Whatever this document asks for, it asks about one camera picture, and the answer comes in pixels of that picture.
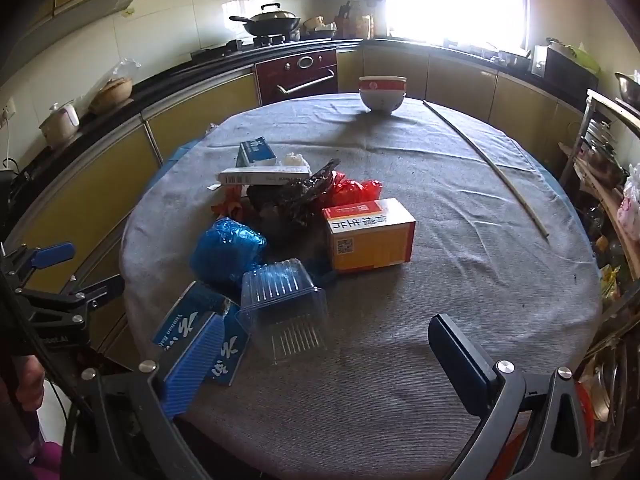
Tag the black wok with lid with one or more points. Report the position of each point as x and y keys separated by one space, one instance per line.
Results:
x=270 y=21

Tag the black gas stove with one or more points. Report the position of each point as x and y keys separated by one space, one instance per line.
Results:
x=225 y=50

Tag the white cooker pot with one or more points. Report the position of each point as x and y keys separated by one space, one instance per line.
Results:
x=60 y=125

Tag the green plastic lid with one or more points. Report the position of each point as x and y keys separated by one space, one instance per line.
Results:
x=582 y=55

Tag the blue and white wrapper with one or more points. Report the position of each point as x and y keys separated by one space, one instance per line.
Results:
x=255 y=152

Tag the long white box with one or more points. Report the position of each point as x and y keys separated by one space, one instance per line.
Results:
x=260 y=176

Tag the steel pot with glass lid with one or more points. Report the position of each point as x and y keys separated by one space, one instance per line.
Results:
x=602 y=155

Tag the wall socket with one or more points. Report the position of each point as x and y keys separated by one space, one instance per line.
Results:
x=6 y=110

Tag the yellow green plastic bag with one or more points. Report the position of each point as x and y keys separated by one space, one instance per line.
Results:
x=607 y=285

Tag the clear plastic tray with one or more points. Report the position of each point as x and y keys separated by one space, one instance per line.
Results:
x=285 y=305

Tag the metal basin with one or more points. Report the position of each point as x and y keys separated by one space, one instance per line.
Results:
x=629 y=87

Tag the black kitchen countertop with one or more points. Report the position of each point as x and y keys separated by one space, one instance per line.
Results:
x=165 y=80

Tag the orange mesh bag bundle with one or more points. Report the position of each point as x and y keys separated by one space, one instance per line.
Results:
x=227 y=206

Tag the dark bag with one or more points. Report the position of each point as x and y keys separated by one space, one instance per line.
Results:
x=295 y=197

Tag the pink clothing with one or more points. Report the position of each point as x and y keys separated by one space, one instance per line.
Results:
x=47 y=462

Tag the dark red oven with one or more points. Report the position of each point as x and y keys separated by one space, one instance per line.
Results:
x=300 y=77

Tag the yellow base cabinets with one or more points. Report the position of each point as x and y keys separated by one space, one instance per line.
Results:
x=200 y=115

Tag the blue cigarette carton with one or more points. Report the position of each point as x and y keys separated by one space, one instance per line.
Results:
x=190 y=320

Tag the blue table cover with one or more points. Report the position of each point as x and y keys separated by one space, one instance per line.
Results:
x=172 y=156

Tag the crumpled white tissue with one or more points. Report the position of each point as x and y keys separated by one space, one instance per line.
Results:
x=295 y=160

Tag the brown clay pot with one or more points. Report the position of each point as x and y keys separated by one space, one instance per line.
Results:
x=112 y=96

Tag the blue plastic bag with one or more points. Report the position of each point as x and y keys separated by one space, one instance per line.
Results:
x=227 y=252

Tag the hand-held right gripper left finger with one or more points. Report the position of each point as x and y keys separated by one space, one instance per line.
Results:
x=187 y=370

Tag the person's left hand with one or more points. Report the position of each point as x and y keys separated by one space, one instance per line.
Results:
x=30 y=380

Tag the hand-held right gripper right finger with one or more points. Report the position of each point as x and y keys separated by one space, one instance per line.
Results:
x=462 y=360

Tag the red white bowl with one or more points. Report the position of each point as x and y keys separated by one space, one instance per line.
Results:
x=382 y=82
x=382 y=101

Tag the orange white cardboard box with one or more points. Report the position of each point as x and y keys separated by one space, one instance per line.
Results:
x=370 y=245

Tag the white pink plastic bag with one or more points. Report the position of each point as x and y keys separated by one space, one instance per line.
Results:
x=631 y=200

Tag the knife block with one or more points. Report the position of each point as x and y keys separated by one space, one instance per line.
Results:
x=345 y=20

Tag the long thin bamboo stick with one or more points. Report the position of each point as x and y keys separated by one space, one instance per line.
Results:
x=490 y=163

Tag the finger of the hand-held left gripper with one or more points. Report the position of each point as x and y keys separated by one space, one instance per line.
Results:
x=50 y=254
x=100 y=290

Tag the red plastic bag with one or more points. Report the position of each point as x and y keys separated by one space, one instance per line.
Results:
x=357 y=192

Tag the metal kitchen rack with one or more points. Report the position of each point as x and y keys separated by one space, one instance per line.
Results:
x=607 y=200

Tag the bright window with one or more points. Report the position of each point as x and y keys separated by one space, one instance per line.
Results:
x=450 y=0

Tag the black microwave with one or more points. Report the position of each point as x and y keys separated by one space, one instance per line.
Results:
x=570 y=77

